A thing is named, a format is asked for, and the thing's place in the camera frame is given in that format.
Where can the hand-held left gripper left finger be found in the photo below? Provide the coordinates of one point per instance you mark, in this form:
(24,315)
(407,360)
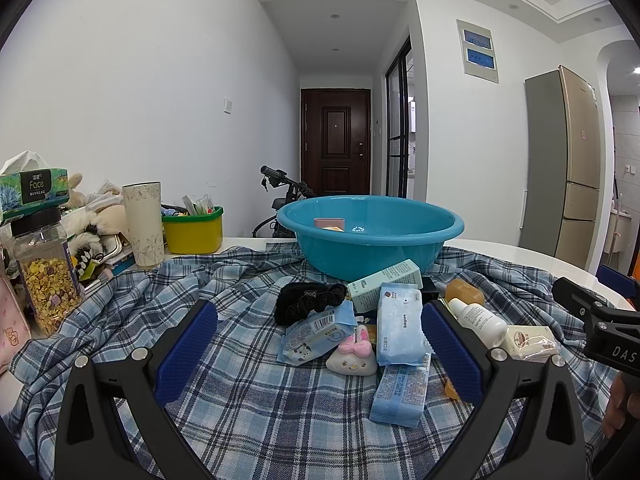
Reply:
(185,352)

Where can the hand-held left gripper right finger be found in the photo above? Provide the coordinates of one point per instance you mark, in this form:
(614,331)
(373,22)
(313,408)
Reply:
(450,355)

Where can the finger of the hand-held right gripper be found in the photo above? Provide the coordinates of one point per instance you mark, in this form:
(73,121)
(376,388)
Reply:
(575,296)

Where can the white lotion bottle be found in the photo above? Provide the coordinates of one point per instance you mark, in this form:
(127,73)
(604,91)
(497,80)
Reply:
(480,322)

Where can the blue wet wipes packet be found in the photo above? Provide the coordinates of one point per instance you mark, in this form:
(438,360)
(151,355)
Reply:
(400,325)

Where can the thick amber soap bar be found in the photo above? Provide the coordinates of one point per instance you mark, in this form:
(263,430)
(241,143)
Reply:
(465,292)

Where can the light blue barcode packet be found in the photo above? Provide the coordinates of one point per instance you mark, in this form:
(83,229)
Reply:
(397,395)

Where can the cream soap packet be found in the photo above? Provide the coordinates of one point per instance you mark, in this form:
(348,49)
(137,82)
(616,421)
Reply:
(525,340)

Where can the white plush bunny pink bow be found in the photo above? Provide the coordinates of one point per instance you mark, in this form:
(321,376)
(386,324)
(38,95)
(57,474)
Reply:
(350,360)

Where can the blue plastic basin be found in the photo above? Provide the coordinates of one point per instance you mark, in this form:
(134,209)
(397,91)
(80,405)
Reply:
(380,255)

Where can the yellow plastic container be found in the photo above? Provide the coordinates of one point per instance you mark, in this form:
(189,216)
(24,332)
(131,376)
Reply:
(192,235)

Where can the person's right hand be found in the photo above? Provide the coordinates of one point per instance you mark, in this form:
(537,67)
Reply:
(625,405)

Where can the blue chair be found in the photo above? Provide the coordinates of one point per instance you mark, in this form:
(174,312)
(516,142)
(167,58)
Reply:
(614,277)

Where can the blue plaid cloth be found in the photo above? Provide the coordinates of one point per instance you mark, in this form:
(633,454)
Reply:
(250,410)

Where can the mint green box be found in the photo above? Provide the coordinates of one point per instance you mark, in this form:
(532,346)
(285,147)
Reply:
(380,280)

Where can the metal tray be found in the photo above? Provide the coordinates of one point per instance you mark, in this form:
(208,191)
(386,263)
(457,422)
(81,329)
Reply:
(120,247)

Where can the black hair band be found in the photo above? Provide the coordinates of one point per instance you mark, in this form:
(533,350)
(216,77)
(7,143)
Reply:
(300,305)

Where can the gold refrigerator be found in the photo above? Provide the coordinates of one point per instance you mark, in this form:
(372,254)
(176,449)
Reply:
(565,170)

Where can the blue cartoon tissue packet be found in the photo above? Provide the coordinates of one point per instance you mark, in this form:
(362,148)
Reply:
(315,335)

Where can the cream floral cup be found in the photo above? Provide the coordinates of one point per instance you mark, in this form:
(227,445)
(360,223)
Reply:
(144,225)

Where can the bunch of small packets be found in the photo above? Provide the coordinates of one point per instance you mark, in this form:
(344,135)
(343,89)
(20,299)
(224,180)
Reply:
(192,206)

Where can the clear cereal jar black lid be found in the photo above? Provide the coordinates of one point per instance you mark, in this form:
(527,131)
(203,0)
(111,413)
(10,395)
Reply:
(47,285)

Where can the pile of plush toys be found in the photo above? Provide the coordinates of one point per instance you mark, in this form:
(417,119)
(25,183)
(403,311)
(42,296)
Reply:
(107,217)

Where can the pink bag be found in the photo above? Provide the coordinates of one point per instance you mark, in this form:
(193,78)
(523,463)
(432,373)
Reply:
(10,330)

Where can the pink rectangular box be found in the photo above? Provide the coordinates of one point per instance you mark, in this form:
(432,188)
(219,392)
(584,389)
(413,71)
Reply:
(329,223)

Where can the green tissue box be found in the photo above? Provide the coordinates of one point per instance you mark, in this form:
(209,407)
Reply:
(32,190)

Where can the black framed glass door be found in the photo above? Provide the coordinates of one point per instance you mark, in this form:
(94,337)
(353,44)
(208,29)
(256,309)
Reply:
(398,125)

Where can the dark brown door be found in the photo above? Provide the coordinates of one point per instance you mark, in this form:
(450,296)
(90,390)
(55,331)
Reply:
(335,145)

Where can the white light switch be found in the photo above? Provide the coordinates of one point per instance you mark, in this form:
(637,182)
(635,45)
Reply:
(228,105)

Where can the grey wall panel blue screens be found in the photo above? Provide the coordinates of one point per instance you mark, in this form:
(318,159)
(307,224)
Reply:
(479,50)

